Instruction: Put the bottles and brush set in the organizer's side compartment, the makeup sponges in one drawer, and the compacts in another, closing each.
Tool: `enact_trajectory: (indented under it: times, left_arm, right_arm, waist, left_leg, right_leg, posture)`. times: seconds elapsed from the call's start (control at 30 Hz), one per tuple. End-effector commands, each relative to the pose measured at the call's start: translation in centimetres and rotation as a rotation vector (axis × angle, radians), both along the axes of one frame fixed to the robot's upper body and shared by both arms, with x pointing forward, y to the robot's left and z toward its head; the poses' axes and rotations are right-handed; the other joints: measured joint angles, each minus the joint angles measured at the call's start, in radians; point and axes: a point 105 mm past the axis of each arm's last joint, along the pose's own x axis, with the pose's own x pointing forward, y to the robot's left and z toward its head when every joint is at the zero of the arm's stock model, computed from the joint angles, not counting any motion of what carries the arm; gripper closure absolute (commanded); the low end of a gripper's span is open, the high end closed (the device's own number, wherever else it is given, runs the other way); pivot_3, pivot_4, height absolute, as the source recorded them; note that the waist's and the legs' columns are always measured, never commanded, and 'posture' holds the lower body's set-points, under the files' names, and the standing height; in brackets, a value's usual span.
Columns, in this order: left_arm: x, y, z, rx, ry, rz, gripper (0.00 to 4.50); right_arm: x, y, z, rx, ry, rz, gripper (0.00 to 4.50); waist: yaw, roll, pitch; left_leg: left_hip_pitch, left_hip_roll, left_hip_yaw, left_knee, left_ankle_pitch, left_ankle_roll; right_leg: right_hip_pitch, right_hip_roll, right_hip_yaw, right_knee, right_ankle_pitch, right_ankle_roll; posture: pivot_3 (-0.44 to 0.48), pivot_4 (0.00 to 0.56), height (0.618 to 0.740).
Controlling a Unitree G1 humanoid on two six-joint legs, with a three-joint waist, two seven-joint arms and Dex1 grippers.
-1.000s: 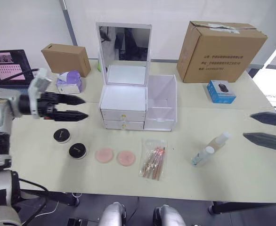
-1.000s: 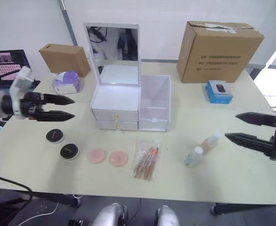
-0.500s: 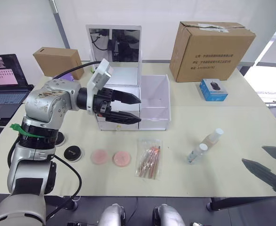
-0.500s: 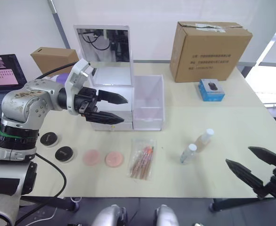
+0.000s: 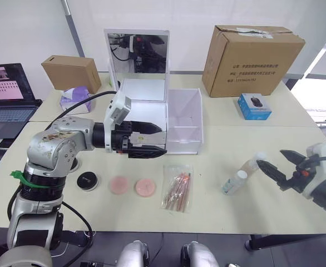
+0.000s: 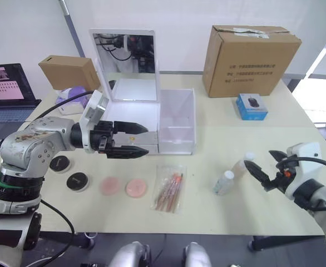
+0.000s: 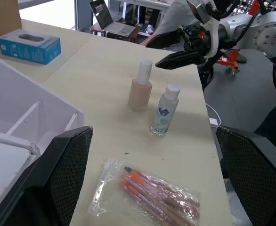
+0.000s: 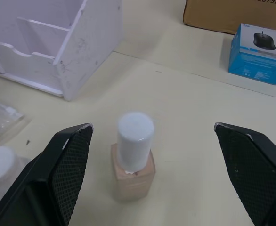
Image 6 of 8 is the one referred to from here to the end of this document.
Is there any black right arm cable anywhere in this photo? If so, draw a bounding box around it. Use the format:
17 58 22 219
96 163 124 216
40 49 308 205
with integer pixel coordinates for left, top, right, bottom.
287 156 326 175

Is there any silver rounded shape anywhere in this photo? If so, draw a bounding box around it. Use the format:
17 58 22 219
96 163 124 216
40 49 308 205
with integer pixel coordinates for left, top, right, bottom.
108 241 152 267
182 241 213 267

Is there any white organizer drawer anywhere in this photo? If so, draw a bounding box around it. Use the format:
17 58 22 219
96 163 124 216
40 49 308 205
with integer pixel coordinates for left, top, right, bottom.
114 131 160 147

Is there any white makeup organizer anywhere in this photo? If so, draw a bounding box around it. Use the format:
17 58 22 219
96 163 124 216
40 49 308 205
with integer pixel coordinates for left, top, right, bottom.
89 27 197 156

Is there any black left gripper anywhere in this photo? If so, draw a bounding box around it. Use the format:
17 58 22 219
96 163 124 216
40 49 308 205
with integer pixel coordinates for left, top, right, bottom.
90 120 150 160

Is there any black round compact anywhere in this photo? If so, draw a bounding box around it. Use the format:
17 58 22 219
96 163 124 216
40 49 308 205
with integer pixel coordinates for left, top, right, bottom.
49 155 71 174
66 172 91 193

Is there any small brown cardboard box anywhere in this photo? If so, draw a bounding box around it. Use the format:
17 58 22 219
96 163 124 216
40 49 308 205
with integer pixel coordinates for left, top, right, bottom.
38 55 101 91

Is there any grey open laptop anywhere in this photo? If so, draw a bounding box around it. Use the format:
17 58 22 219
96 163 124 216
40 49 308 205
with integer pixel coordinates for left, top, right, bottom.
0 63 43 125

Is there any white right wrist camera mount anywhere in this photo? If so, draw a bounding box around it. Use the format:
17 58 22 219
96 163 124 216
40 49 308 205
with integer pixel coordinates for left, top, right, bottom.
284 142 324 201

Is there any white framed organizer mirror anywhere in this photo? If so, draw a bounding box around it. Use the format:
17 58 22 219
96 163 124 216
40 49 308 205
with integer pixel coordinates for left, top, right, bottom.
89 27 161 103

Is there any clear bottle with white cap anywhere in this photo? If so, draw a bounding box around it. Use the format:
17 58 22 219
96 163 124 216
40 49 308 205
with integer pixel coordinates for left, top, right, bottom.
212 170 235 196

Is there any pink round makeup sponge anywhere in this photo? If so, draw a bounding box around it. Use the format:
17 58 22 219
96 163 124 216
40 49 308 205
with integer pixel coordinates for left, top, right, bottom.
125 177 149 199
100 176 124 196

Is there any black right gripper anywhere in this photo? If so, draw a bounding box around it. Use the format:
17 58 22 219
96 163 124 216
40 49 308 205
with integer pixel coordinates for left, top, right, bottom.
243 150 295 193

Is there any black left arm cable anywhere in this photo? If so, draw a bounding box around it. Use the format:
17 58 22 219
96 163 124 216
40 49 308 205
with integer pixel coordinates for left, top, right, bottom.
23 90 97 131

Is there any thin black cable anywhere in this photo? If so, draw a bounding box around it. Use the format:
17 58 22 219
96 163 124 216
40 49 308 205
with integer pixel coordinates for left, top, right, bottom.
39 199 76 235

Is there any blue computer mouse box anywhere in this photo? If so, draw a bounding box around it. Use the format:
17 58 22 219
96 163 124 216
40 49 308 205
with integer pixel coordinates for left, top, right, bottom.
235 93 269 121

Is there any large brown cardboard box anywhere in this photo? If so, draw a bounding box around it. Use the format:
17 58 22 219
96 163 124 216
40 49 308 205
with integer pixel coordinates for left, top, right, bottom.
201 24 303 98

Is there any brush set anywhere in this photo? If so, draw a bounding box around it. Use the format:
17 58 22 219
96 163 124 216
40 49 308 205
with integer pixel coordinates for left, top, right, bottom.
150 164 187 214

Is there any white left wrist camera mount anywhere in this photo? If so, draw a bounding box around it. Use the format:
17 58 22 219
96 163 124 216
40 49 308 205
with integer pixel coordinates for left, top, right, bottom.
78 89 110 154

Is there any beige bottle with white cap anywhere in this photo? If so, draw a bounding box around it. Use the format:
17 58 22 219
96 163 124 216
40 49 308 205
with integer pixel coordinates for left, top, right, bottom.
229 152 256 179

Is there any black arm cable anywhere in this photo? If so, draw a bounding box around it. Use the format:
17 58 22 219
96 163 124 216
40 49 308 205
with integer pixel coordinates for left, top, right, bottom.
23 90 97 131
287 156 326 175

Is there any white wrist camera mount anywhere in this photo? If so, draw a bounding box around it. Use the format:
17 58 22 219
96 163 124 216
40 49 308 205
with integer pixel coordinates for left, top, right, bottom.
78 89 110 154
284 142 324 201

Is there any purple white tissue pack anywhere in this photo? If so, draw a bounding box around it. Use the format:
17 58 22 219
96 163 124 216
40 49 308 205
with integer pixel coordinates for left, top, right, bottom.
56 86 93 116

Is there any grey window frame post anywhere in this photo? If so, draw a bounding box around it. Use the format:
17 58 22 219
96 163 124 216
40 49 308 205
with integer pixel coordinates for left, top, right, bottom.
58 0 86 58

